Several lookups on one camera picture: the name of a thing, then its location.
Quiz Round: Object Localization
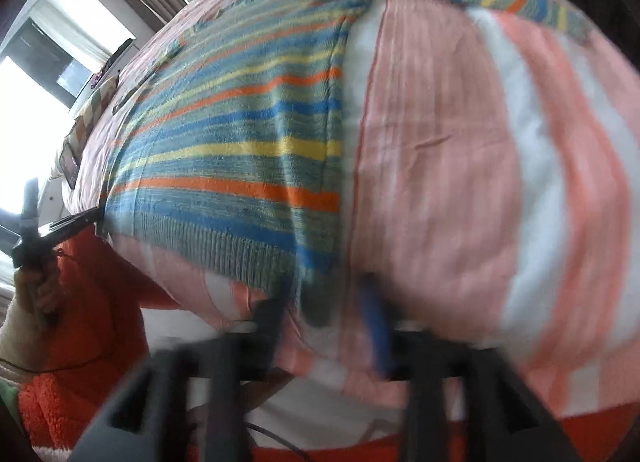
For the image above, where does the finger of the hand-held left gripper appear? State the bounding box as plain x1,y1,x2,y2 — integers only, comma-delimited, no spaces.
39,207,103,245
21,177,42,243

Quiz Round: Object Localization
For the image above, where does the dark picture frame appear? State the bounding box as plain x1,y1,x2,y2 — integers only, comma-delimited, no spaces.
59,141,82,189

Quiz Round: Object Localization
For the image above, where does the striped knit sweater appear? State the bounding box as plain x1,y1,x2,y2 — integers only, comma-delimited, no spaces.
100,0,593,328

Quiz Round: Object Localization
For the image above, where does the large window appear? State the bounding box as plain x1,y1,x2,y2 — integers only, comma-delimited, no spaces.
0,0,137,223

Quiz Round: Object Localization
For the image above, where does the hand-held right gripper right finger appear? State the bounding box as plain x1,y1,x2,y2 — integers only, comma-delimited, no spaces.
357,273,586,462

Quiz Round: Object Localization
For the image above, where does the pink striped bed cover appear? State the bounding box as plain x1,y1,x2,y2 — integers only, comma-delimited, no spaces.
50,0,640,423

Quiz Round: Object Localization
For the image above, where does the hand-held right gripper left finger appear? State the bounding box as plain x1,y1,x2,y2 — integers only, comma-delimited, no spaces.
70,287,293,462

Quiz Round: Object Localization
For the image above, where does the striped cushion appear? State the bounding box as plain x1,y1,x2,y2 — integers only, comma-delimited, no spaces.
75,76,120,144

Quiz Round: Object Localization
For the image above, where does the white sheer curtain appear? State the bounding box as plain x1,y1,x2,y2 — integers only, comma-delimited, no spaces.
27,0,137,70

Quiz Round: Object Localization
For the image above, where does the person's left hand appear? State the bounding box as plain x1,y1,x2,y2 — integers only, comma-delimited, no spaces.
12,262,65,329

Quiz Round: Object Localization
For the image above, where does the thin black cable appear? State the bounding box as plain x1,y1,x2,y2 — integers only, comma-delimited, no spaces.
0,354,149,376

